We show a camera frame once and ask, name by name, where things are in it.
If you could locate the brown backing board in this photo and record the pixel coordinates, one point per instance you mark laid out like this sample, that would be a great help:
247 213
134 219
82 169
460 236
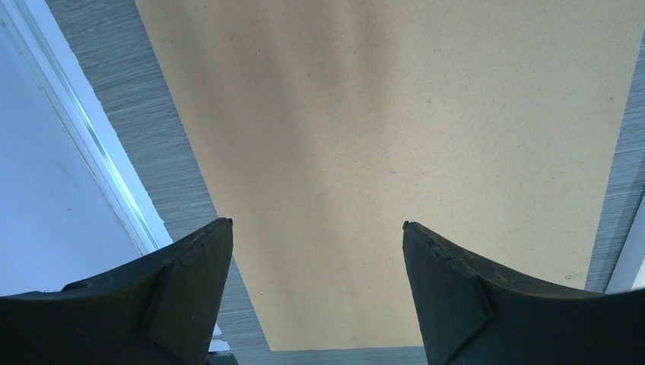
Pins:
320 127

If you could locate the white wooden picture frame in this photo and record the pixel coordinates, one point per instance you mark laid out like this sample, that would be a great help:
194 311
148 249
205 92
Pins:
628 274

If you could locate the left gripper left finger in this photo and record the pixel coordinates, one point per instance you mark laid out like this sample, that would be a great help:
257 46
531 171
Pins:
159 309

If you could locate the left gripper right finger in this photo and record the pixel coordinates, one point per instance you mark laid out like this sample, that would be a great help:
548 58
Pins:
472 310

